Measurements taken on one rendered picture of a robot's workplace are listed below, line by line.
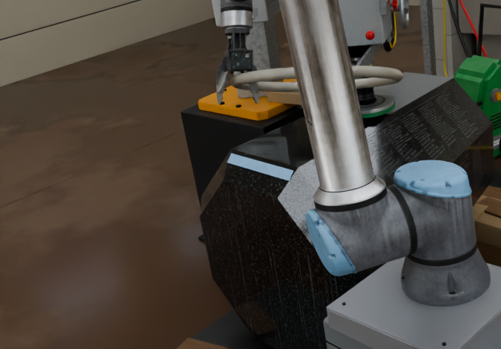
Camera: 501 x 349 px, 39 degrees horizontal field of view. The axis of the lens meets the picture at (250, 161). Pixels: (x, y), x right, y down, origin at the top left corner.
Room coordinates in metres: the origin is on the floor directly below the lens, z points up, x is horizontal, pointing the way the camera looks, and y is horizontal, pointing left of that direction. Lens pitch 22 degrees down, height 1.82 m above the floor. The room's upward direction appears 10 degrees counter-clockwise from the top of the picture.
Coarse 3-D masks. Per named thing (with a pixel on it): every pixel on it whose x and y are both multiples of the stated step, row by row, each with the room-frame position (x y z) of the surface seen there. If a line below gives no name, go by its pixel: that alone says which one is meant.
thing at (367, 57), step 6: (372, 48) 2.50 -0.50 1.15; (378, 48) 2.60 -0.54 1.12; (366, 54) 2.39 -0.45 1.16; (372, 54) 2.48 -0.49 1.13; (354, 60) 2.50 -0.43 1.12; (360, 60) 2.32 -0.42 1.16; (366, 60) 2.38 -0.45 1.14; (372, 60) 2.48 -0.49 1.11; (354, 78) 2.18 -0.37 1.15; (360, 78) 2.26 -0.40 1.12
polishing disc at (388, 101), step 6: (378, 96) 2.63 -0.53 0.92; (384, 96) 2.61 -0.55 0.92; (390, 96) 2.60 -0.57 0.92; (378, 102) 2.56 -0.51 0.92; (384, 102) 2.55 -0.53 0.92; (390, 102) 2.54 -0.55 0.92; (360, 108) 2.53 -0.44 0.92; (366, 108) 2.52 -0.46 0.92; (372, 108) 2.50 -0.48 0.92; (378, 108) 2.49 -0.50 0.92; (384, 108) 2.50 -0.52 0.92
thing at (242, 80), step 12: (252, 72) 1.85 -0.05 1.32; (264, 72) 1.82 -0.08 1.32; (276, 72) 1.80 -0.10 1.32; (288, 72) 1.78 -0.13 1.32; (360, 72) 1.77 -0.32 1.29; (372, 72) 1.78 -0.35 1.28; (384, 72) 1.81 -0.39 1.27; (396, 72) 1.85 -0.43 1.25; (240, 84) 1.92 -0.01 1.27; (264, 84) 2.14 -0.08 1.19; (276, 84) 2.17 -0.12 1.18; (288, 84) 2.18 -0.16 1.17; (360, 84) 2.12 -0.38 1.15; (372, 84) 2.08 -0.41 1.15; (384, 84) 2.04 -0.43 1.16
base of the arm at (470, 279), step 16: (464, 256) 1.27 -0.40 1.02; (480, 256) 1.31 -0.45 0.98; (416, 272) 1.29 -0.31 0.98; (432, 272) 1.27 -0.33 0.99; (448, 272) 1.26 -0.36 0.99; (464, 272) 1.26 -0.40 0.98; (480, 272) 1.27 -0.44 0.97; (416, 288) 1.28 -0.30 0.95; (432, 288) 1.26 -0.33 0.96; (448, 288) 1.26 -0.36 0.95; (464, 288) 1.25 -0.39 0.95; (480, 288) 1.25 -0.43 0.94; (432, 304) 1.25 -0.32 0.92; (448, 304) 1.24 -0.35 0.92
